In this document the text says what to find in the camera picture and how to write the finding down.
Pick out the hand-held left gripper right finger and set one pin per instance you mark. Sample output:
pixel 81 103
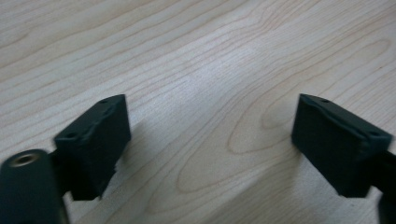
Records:
pixel 336 149

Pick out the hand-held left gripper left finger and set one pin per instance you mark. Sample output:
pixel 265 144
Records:
pixel 93 149

